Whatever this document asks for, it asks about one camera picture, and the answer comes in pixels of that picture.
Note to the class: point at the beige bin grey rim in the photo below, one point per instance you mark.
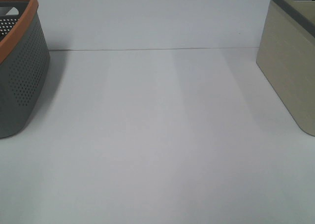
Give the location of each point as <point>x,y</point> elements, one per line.
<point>286,57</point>

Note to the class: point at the grey perforated basket orange rim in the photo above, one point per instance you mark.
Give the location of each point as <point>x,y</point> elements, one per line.
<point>24,63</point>

